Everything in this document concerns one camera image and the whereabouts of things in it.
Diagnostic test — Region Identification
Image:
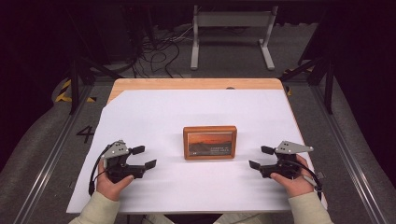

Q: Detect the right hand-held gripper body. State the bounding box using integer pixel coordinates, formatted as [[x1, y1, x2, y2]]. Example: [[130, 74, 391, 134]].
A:
[[260, 140, 315, 180]]

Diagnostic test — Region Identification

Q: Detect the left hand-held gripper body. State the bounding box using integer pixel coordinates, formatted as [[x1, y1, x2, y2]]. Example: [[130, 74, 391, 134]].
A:
[[100, 139, 148, 184]]

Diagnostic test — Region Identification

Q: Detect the wooden picture frame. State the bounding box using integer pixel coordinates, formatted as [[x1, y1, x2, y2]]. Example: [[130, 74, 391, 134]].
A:
[[182, 125, 238, 161]]

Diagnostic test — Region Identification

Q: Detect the person's right hand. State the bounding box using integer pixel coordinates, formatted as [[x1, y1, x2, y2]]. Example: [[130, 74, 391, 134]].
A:
[[269, 154, 316, 199]]

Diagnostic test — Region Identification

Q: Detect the person's left hand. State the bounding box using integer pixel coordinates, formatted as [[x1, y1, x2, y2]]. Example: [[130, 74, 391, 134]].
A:
[[96, 160, 135, 203]]

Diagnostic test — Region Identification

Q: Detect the black metal stand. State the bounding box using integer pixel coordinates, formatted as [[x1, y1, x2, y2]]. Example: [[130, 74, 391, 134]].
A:
[[278, 6, 335, 116], [66, 8, 122, 116]]

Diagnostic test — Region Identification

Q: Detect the yellow black hazard tape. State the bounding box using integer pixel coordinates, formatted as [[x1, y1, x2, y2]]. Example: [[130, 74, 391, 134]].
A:
[[54, 78, 97, 104]]

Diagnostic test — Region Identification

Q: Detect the white paper sheet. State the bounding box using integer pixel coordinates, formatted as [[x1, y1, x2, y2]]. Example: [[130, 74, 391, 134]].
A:
[[65, 89, 328, 215]]

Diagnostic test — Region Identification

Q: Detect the wooden table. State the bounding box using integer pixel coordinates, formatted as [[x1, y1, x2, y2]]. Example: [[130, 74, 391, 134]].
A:
[[106, 77, 303, 138]]

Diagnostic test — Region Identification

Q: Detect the white metal stand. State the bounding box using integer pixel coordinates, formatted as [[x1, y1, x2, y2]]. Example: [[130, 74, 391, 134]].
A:
[[190, 4, 279, 71]]

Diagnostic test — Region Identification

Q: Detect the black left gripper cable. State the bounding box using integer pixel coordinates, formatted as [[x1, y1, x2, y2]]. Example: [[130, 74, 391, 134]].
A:
[[88, 144, 113, 197]]

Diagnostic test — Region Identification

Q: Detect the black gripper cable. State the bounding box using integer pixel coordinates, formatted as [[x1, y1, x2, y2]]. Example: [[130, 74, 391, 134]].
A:
[[88, 144, 113, 197], [289, 158, 324, 200]]

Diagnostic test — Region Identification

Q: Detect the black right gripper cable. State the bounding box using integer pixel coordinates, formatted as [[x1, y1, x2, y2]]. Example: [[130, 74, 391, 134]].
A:
[[289, 158, 324, 200]]

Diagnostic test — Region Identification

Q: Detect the aluminium floor rail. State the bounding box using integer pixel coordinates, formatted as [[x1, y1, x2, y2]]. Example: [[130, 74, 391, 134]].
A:
[[12, 83, 94, 224], [311, 83, 389, 224]]

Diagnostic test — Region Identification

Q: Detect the tangle of black floor cables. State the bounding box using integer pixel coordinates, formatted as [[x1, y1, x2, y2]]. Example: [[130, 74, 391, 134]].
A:
[[130, 24, 200, 78]]

